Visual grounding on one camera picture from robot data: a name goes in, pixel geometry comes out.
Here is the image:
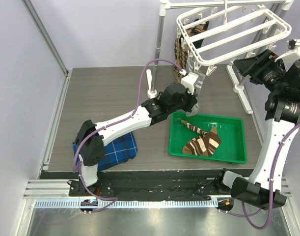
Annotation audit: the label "brown argyle sock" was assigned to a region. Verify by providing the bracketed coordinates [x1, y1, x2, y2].
[188, 21, 209, 48]
[174, 36, 190, 69]

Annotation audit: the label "grey white drying rack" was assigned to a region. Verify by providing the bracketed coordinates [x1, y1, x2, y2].
[146, 0, 297, 114]

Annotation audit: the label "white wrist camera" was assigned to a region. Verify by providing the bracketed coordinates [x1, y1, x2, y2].
[181, 72, 198, 95]
[275, 39, 300, 64]

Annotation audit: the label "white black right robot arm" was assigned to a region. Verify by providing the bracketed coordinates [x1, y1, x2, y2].
[214, 49, 300, 210]

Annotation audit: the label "brown cream striped sock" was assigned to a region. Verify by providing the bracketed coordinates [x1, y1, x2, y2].
[181, 120, 207, 136]

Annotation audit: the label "white slotted cable duct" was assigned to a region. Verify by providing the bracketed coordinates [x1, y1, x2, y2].
[34, 198, 218, 209]

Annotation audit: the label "grey sock white stripes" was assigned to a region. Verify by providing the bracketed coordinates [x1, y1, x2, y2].
[186, 59, 206, 117]

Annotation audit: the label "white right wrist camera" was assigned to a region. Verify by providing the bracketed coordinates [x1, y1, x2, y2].
[275, 39, 300, 64]

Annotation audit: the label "blue plaid folded cloth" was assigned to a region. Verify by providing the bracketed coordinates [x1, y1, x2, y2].
[72, 131, 138, 173]

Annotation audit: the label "green plastic tray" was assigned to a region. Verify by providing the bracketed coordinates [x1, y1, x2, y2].
[168, 112, 247, 164]

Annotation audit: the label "white plastic clip hanger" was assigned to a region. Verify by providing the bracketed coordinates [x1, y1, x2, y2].
[176, 4, 293, 76]

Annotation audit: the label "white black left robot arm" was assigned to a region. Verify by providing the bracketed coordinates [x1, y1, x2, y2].
[75, 83, 201, 196]

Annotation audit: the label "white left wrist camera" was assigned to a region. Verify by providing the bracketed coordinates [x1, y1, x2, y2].
[181, 72, 198, 95]

